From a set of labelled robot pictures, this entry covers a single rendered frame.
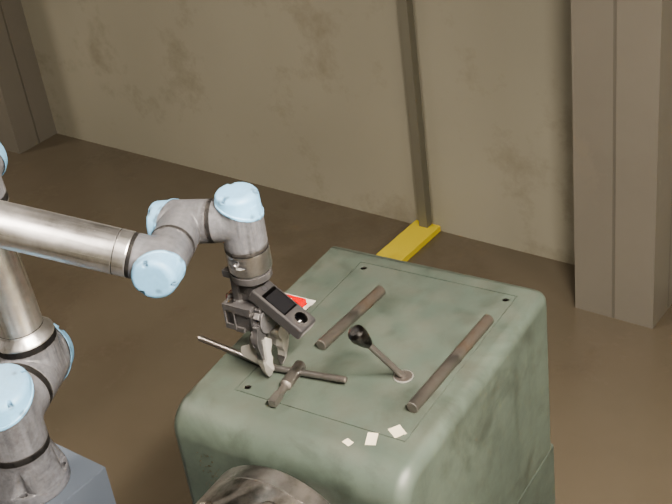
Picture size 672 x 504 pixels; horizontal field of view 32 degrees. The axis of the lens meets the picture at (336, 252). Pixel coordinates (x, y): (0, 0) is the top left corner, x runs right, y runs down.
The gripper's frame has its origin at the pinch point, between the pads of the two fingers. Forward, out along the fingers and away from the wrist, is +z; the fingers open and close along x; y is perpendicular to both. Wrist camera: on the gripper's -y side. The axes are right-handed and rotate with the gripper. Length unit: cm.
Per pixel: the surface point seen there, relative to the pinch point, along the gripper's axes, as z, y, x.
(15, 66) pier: 84, 339, -242
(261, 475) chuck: 4.0, -10.6, 21.8
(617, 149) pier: 59, 10, -203
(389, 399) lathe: 2.1, -21.8, -1.5
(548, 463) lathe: 44, -34, -39
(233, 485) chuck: 4.7, -7.1, 25.0
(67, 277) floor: 128, 230, -148
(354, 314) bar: 0.2, -4.8, -18.9
